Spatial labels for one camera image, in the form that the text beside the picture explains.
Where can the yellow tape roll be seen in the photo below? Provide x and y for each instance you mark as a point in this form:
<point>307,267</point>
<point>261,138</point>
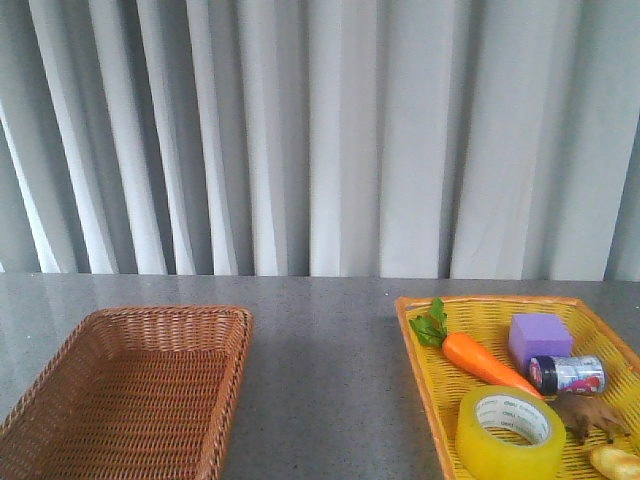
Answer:
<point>506,433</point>

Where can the grey pleated curtain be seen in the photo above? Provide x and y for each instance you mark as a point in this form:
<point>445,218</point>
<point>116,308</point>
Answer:
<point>402,139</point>

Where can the orange toy carrot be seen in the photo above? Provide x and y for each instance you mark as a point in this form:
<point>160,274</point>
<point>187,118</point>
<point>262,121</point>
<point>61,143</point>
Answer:
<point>462,350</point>

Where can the yellow woven tray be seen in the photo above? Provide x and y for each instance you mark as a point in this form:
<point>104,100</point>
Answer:
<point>487,319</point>

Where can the purple foam cube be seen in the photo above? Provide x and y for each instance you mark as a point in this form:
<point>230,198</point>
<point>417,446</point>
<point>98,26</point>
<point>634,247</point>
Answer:
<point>537,334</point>

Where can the brown wicker basket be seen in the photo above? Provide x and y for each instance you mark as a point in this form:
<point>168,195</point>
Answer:
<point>143,392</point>

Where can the small printed jar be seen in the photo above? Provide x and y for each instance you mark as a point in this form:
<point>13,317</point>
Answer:
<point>552,375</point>

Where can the brown toy animal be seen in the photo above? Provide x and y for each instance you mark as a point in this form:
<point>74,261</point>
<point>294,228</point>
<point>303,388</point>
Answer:
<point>579,413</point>

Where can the yellow bread piece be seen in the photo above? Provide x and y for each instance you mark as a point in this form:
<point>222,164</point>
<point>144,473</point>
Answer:
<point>613,462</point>

